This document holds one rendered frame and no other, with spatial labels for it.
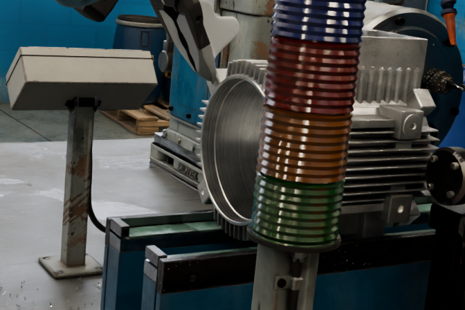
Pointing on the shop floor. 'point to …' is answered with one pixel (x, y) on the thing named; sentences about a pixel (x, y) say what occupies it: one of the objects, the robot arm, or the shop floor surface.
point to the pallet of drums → (145, 41)
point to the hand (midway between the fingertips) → (201, 73)
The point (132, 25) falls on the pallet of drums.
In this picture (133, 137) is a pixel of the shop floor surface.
